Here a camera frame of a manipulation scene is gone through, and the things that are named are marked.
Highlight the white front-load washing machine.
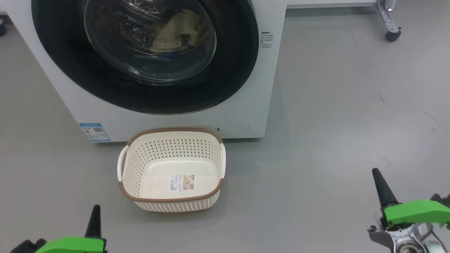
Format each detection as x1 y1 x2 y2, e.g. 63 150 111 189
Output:
0 0 288 143

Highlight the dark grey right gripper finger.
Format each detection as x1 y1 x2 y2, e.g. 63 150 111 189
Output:
372 168 399 209

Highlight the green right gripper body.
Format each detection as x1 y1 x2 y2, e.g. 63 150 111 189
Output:
383 199 450 227

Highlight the round black glass washer door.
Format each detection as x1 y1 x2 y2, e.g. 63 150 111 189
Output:
31 0 260 115

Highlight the cream perforated laundry basket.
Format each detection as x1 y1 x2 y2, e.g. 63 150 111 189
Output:
117 127 226 213

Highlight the small printed text label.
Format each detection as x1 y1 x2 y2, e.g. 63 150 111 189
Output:
260 32 275 51

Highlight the white product sticker in basket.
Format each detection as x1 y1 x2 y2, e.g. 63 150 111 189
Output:
169 175 196 192

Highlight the pale yellow garment bear print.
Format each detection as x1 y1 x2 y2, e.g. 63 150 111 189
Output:
165 10 208 48

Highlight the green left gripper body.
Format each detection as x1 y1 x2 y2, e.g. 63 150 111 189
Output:
34 236 108 253

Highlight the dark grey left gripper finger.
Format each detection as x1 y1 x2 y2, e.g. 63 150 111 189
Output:
84 205 103 240

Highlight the blue energy label sticker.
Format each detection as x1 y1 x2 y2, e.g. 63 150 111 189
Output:
79 122 111 142

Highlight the grey partition leg with caster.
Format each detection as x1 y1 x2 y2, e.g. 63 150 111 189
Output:
374 0 402 43

